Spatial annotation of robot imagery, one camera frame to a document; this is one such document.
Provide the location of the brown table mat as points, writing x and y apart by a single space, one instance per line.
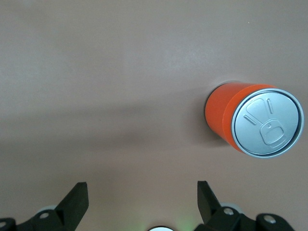
96 72

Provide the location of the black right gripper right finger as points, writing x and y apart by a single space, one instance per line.
207 202

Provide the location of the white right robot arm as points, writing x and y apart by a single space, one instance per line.
160 229

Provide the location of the orange can with silver lid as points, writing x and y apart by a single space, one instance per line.
221 113

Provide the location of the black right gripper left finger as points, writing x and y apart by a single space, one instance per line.
74 202

